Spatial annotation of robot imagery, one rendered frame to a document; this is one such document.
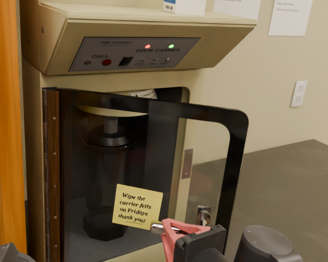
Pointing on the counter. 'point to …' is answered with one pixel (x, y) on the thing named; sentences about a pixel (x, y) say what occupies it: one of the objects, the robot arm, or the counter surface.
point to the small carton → (185, 7)
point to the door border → (52, 174)
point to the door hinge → (46, 161)
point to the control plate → (107, 46)
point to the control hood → (98, 14)
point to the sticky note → (136, 206)
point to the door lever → (204, 218)
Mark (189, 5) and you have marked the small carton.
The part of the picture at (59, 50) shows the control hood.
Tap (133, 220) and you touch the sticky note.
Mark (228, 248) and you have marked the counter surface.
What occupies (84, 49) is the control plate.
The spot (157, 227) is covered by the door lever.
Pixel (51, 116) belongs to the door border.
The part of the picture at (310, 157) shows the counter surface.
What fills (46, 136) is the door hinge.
